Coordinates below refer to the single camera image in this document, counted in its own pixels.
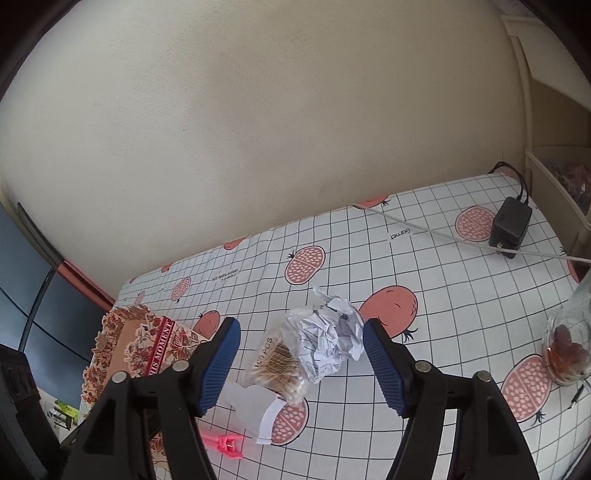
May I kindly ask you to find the pink hair roller clip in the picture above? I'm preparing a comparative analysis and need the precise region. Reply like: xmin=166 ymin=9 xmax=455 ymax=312
xmin=199 ymin=430 xmax=245 ymax=459

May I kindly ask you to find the white paper ball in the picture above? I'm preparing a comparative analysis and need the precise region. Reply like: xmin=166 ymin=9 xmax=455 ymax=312
xmin=284 ymin=287 xmax=365 ymax=384

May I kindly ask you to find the floral paper storage box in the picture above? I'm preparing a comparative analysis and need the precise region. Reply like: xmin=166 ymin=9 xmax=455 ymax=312
xmin=80 ymin=304 xmax=213 ymax=458

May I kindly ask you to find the black power adapter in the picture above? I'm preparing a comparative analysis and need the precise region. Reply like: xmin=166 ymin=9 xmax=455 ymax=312
xmin=489 ymin=197 xmax=533 ymax=258

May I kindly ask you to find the grid fruit pattern tablecloth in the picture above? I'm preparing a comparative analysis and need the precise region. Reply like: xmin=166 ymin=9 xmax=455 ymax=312
xmin=115 ymin=173 xmax=590 ymax=479

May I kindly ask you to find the glass jar with snacks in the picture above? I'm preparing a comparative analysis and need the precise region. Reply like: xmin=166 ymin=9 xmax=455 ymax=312
xmin=540 ymin=267 xmax=591 ymax=387

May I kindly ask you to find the white shelf unit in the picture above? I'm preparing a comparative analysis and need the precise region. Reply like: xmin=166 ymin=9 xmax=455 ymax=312
xmin=502 ymin=15 xmax=590 ymax=257

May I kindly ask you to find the bag of cotton swabs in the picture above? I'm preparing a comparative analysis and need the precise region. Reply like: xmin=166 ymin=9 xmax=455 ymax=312
xmin=245 ymin=326 xmax=308 ymax=406

